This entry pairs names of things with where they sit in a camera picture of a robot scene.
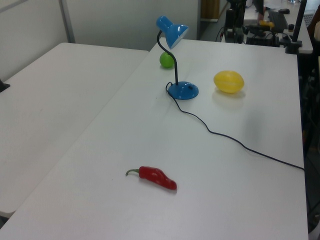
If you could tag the black computer mouse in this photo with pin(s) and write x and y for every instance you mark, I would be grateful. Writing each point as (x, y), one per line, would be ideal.
(283, 10)

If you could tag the blue desk lamp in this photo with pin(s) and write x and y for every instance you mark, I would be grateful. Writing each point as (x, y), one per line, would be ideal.
(183, 91)

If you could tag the tall black device stand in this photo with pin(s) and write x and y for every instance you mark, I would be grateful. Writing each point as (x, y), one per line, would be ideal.
(233, 22)

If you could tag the yellow toy melon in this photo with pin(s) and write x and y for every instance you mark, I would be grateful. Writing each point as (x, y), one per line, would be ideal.
(228, 82)

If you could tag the black electronics box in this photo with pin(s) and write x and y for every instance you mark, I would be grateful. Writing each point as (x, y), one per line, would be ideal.
(262, 38)

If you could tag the green ball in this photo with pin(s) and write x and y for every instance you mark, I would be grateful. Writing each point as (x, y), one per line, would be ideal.
(165, 61)

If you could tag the red toy chili pepper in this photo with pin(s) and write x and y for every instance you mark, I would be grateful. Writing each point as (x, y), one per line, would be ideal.
(155, 176)

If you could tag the black keyboard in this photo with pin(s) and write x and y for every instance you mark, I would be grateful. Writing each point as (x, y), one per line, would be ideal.
(278, 19)

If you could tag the yellow toy object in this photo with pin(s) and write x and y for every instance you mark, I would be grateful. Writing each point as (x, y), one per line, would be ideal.
(266, 23)

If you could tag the grey partition post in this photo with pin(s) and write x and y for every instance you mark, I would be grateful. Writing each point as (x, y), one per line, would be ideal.
(67, 21)

